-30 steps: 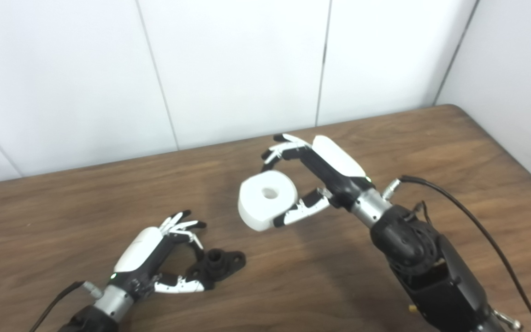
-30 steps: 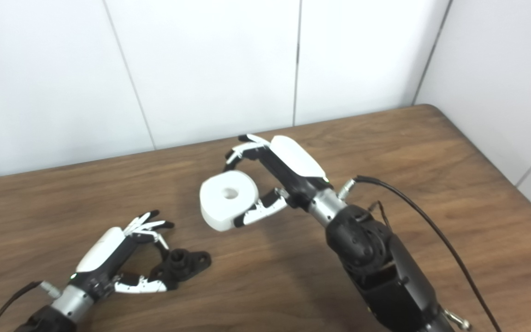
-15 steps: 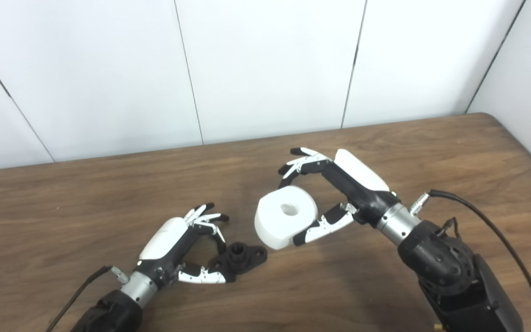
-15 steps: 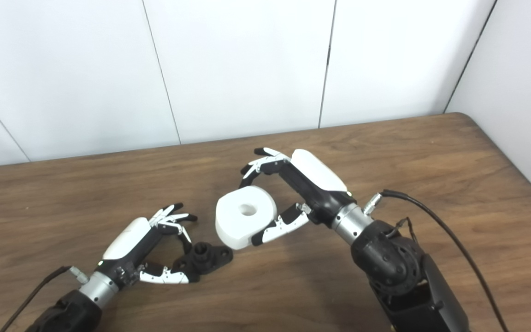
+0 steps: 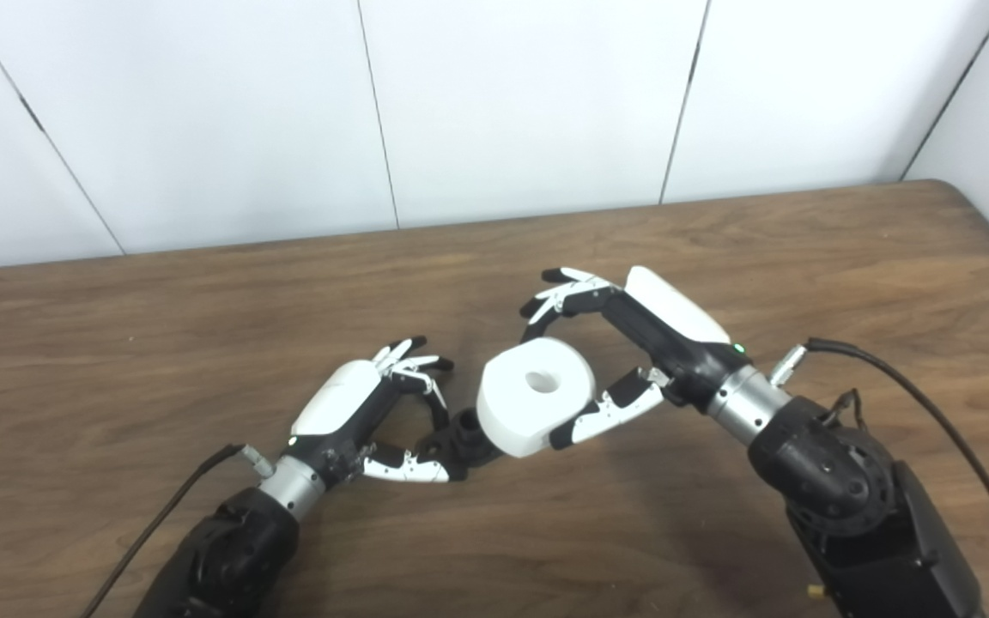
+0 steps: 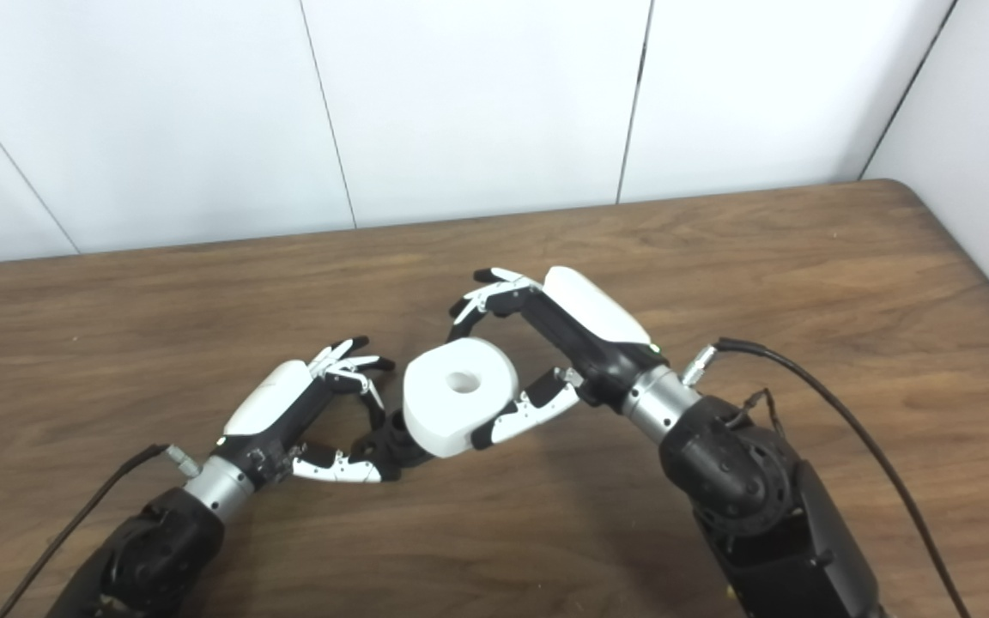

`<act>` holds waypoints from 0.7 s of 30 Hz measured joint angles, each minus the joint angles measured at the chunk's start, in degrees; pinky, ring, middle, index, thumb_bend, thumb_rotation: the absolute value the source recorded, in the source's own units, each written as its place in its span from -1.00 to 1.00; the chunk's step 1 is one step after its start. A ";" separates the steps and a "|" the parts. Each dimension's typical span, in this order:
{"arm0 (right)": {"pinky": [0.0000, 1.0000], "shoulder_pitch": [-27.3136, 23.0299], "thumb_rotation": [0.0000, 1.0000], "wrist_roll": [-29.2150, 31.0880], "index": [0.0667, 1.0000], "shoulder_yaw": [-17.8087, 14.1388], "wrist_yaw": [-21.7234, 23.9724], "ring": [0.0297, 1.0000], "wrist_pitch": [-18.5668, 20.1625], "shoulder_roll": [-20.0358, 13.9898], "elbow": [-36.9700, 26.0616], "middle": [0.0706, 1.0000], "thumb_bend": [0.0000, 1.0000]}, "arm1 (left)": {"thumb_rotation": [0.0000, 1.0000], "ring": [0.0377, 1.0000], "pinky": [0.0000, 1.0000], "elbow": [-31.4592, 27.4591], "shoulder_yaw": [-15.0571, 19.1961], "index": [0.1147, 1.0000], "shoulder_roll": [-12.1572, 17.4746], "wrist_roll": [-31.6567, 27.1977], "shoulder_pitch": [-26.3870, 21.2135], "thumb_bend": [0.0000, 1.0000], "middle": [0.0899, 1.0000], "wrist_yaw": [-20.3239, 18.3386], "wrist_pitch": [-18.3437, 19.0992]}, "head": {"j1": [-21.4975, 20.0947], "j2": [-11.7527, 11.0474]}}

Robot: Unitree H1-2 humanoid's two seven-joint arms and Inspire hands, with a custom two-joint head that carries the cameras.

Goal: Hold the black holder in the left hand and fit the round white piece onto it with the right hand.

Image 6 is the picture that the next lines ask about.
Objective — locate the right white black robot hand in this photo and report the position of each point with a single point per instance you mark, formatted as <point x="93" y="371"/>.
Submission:
<point x="593" y="313"/>

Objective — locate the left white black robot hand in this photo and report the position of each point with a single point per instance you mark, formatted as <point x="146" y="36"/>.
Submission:
<point x="267" y="399"/>

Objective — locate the black plastic holder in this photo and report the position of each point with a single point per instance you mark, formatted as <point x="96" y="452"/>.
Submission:
<point x="396" y="446"/>

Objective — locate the round white plastic piece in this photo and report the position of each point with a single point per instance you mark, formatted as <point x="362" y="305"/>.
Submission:
<point x="452" y="412"/>

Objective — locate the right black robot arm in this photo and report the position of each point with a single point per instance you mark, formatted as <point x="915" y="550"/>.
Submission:
<point x="743" y="489"/>

